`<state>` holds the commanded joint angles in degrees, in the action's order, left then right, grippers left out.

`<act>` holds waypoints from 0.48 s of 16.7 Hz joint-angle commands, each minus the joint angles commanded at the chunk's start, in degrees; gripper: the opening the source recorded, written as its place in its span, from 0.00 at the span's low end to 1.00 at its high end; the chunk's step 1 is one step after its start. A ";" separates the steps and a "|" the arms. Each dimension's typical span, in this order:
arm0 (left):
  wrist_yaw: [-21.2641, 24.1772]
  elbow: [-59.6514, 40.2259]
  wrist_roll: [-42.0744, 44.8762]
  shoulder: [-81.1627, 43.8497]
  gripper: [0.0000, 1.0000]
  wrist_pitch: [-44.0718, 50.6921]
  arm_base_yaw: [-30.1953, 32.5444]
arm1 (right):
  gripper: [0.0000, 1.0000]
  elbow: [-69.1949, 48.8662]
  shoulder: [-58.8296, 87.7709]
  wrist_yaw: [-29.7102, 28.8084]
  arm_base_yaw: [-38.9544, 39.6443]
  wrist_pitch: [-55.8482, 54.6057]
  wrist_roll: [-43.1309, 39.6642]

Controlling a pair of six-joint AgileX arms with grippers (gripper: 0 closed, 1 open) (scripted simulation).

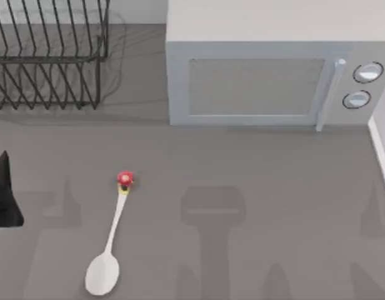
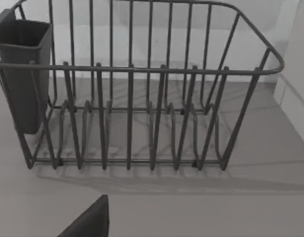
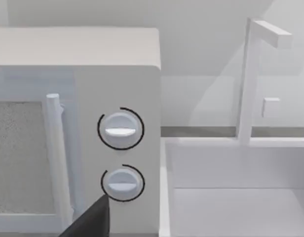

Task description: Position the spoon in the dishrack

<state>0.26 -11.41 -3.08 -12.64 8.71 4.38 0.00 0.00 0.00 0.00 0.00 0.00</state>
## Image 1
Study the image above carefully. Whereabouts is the microwave oven door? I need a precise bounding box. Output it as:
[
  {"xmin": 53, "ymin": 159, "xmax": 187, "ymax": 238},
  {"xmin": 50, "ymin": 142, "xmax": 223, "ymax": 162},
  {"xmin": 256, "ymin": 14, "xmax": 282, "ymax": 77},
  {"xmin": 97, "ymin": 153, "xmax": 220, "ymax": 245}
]
[{"xmin": 169, "ymin": 42, "xmax": 338, "ymax": 126}]

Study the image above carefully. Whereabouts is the pale microwave oven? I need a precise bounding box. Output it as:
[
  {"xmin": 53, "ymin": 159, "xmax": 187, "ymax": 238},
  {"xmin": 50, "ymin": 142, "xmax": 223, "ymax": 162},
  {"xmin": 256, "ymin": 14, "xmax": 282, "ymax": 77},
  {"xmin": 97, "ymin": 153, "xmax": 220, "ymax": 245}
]
[{"xmin": 165, "ymin": 0, "xmax": 385, "ymax": 132}]

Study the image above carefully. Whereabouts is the white spoon with red figurine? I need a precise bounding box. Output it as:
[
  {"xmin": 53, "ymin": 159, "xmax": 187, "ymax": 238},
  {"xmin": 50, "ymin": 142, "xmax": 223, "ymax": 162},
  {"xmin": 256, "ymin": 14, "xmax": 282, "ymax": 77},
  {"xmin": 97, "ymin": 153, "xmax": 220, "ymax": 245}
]
[{"xmin": 84, "ymin": 171, "xmax": 135, "ymax": 296}]

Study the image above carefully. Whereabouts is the small microwave knob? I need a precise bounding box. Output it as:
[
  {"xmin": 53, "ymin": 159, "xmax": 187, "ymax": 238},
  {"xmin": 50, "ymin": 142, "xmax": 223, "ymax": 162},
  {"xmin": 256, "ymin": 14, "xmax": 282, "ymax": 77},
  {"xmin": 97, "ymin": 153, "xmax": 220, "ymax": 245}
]
[{"xmin": 342, "ymin": 90, "xmax": 372, "ymax": 109}]

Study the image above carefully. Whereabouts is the large microwave knob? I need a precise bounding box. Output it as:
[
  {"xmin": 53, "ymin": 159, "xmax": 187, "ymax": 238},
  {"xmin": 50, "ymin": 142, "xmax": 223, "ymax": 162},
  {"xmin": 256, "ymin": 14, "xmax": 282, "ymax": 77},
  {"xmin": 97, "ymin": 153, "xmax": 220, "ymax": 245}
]
[{"xmin": 352, "ymin": 61, "xmax": 384, "ymax": 84}]

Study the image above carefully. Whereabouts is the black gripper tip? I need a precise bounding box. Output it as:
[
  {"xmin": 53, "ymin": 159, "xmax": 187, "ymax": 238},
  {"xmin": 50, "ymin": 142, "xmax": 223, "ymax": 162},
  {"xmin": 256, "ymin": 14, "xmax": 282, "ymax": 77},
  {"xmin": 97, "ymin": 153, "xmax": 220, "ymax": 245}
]
[{"xmin": 0, "ymin": 150, "xmax": 25, "ymax": 228}]

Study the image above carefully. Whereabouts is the black wire dish rack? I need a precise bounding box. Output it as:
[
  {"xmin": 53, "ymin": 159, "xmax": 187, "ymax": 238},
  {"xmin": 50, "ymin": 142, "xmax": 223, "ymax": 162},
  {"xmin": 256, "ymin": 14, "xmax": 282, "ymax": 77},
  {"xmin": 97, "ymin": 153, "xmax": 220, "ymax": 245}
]
[{"xmin": 0, "ymin": 0, "xmax": 111, "ymax": 111}]

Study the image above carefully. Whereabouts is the microwave door handle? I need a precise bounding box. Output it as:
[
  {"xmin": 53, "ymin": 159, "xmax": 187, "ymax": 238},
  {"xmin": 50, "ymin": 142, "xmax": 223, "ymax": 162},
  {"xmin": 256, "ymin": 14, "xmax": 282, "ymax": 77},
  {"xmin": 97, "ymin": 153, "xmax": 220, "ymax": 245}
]
[{"xmin": 316, "ymin": 57, "xmax": 347, "ymax": 133}]

